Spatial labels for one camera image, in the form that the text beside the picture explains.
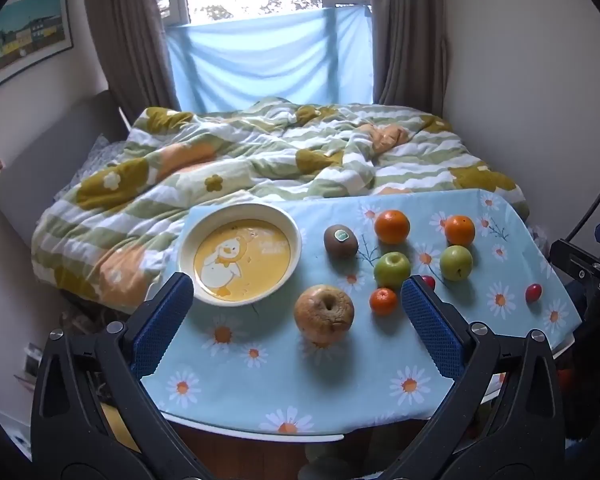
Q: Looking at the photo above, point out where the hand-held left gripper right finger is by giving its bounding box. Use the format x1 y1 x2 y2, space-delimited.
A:
380 275 566 480

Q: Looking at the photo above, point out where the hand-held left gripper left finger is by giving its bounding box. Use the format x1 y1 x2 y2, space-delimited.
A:
30 272 216 480

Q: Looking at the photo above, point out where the small tangerine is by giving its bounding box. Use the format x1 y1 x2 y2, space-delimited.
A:
369 287 398 317

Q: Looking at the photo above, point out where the green apple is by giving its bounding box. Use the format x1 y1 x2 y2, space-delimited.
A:
373 251 412 289
440 245 473 282

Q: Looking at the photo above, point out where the orange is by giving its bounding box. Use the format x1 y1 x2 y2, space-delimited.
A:
445 215 476 247
374 209 411 245

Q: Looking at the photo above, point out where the cream bowl with duck print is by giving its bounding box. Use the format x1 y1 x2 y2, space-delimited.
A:
177 203 302 307

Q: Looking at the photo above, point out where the wrinkled brown apple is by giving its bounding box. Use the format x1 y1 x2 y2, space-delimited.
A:
293 284 355 347

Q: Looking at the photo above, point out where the brown kiwi with sticker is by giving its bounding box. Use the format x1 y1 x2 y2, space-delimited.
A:
323 224 359 261

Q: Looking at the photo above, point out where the blue daisy print tablecloth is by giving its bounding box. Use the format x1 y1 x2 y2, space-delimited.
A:
140 189 581 433

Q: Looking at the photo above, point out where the green striped floral quilt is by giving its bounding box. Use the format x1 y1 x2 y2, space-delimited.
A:
32 97 528 311

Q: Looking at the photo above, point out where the grey patterned pillow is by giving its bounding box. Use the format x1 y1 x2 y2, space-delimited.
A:
77 132 131 181

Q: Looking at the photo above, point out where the grey bed headboard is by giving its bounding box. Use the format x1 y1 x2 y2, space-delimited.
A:
0 91 127 233

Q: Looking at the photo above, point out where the brown curtain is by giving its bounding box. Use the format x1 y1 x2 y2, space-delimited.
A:
370 0 448 111
80 0 181 121

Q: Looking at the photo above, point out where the light blue window cloth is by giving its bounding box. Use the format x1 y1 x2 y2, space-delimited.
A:
166 5 373 111

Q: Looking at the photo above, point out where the framed wall poster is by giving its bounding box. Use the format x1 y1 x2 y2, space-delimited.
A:
0 0 74 100

